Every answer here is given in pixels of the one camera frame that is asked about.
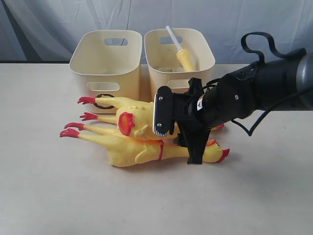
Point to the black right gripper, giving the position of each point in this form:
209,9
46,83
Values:
194,135

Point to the chicken neck with white squeaker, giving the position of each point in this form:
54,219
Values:
183,55

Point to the headless rubber chicken body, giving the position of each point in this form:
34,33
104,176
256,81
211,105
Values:
137,122

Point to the yellow rubber chicken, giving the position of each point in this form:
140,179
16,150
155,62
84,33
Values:
116,102
123,151

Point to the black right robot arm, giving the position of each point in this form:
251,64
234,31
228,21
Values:
281,85

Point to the cream bin marked X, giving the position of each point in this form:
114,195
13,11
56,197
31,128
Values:
164,67

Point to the cream bin marked O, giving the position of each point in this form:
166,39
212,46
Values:
107,63

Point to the blue-grey backdrop curtain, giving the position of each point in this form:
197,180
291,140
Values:
49,30

